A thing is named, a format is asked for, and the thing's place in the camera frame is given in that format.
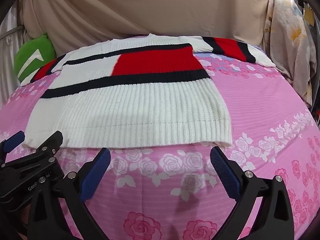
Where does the white red navy knit sweater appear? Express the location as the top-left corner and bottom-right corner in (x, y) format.
(23, 34), (274, 148)

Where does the green round cushion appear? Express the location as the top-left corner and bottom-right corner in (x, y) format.
(14, 33), (56, 82)

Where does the pink floral bed sheet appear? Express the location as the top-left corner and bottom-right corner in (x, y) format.
(1, 53), (319, 239)

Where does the silver satin curtain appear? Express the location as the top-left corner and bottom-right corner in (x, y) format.
(0, 0), (24, 107)

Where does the beige draped curtain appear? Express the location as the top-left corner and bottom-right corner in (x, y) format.
(20, 0), (268, 55)

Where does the floral cream hanging fabric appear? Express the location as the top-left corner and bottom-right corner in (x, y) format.
(263, 0), (317, 107)

